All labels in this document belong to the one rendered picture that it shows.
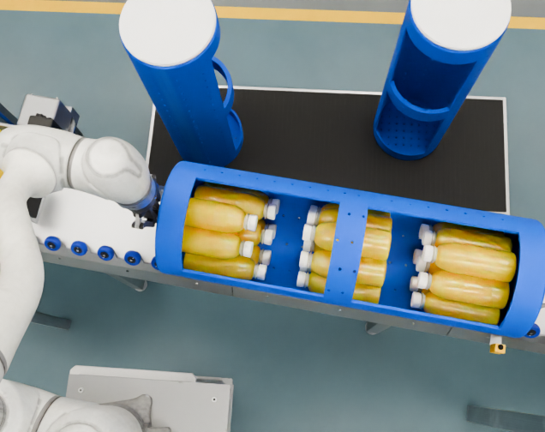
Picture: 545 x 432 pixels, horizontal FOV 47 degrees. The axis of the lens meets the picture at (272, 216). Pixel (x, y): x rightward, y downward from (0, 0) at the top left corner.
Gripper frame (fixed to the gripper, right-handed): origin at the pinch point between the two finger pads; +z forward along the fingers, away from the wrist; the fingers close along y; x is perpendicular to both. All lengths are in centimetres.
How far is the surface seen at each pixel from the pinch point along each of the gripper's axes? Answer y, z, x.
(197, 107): -47, 41, -7
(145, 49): -49, 12, -18
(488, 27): -72, 12, 75
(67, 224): 1.6, 23.4, -30.7
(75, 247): 8.2, 18.5, -24.7
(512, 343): 11, 29, 95
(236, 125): -66, 100, -3
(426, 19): -71, 12, 58
